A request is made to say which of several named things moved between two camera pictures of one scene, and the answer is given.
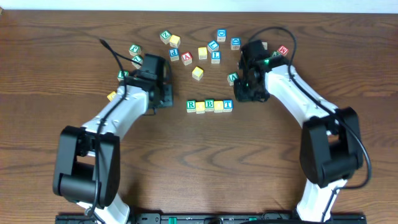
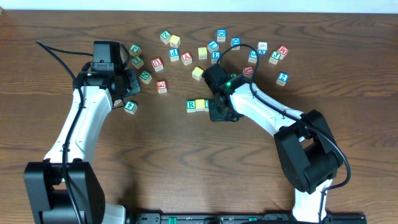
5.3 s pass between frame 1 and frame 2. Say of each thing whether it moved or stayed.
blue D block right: stayed
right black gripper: moved
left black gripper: moved
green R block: stayed
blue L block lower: stayed
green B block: stayed
